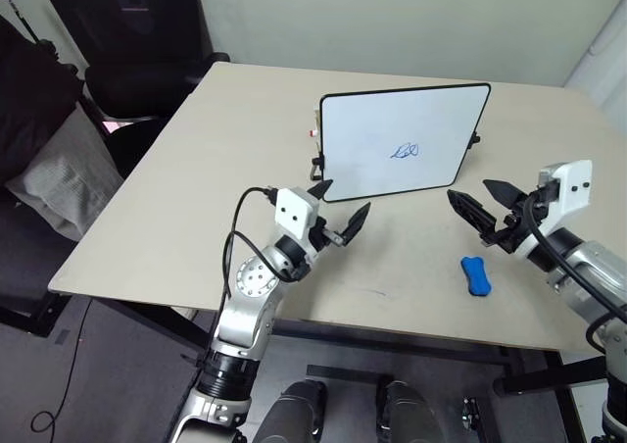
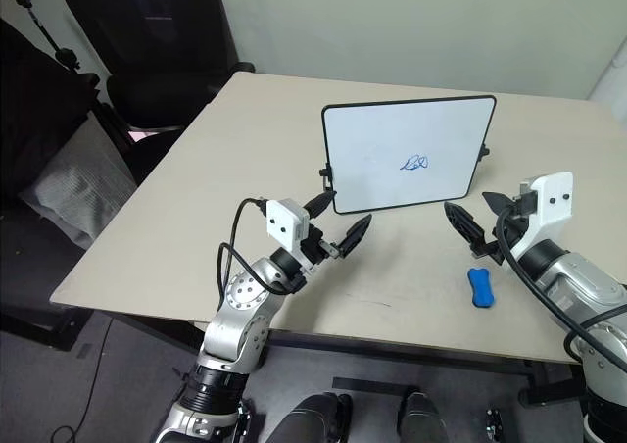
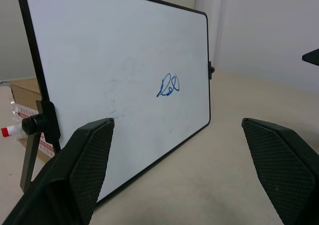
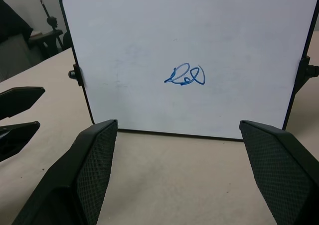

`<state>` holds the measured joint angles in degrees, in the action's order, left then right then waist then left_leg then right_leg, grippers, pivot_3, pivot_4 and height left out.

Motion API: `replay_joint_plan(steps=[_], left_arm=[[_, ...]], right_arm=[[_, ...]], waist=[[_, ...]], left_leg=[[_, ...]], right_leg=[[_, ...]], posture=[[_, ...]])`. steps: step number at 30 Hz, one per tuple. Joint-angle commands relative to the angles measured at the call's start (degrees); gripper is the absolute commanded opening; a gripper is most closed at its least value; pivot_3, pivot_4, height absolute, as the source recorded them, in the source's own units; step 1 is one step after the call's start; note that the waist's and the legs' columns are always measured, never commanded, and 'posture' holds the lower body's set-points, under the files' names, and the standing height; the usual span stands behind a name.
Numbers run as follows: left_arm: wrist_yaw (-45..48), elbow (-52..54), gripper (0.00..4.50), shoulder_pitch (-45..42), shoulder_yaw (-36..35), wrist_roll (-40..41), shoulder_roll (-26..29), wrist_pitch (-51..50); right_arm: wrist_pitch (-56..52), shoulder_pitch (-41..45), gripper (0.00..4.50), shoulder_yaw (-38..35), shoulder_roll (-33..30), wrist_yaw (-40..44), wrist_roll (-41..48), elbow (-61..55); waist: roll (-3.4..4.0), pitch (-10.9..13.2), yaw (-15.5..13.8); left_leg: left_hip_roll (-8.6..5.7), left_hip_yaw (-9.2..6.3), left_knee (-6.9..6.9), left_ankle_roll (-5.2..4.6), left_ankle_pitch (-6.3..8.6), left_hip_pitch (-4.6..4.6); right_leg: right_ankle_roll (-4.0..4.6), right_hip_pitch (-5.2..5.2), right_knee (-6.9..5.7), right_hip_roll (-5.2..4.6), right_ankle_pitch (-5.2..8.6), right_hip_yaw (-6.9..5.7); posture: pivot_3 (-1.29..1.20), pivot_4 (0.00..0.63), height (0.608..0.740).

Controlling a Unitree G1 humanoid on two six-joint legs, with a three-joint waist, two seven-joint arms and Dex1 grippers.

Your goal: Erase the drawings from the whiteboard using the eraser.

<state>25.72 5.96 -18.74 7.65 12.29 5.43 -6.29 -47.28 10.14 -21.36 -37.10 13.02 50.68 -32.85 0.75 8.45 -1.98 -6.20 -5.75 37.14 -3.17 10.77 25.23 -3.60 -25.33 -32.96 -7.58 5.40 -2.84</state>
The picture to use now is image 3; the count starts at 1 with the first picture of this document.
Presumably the metal whiteboard stand with knob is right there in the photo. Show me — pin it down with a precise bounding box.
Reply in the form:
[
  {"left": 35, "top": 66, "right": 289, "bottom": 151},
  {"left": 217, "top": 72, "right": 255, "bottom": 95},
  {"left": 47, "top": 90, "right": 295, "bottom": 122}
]
[{"left": 19, "top": 100, "right": 62, "bottom": 194}]

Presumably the red capped clear bottle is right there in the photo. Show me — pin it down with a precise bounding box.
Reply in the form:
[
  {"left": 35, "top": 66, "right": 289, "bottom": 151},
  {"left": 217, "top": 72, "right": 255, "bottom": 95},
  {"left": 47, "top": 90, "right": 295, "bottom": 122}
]
[{"left": 1, "top": 121, "right": 28, "bottom": 138}]

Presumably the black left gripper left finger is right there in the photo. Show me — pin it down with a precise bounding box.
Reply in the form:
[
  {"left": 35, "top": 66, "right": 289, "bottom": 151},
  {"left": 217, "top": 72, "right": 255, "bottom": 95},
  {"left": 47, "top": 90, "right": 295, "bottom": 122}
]
[{"left": 0, "top": 117, "right": 115, "bottom": 225}]

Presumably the black framed whiteboard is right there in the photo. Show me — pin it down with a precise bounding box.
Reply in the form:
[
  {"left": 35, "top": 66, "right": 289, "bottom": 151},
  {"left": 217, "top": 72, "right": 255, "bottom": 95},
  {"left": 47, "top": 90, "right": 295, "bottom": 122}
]
[{"left": 15, "top": 0, "right": 215, "bottom": 208}]

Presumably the brown cardboard box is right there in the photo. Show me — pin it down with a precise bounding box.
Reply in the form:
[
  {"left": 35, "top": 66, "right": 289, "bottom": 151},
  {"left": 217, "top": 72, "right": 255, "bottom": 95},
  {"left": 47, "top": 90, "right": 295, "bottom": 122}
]
[{"left": 0, "top": 77, "right": 56, "bottom": 158}]

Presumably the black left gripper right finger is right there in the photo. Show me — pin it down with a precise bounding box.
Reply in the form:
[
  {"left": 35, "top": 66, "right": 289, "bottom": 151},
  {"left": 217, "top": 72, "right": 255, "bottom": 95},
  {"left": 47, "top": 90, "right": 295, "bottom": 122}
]
[{"left": 241, "top": 118, "right": 319, "bottom": 225}]

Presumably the black flat object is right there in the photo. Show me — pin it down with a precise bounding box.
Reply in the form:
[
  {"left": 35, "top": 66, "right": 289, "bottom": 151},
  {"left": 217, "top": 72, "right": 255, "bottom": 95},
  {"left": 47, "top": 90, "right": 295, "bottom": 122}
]
[{"left": 302, "top": 48, "right": 319, "bottom": 66}]

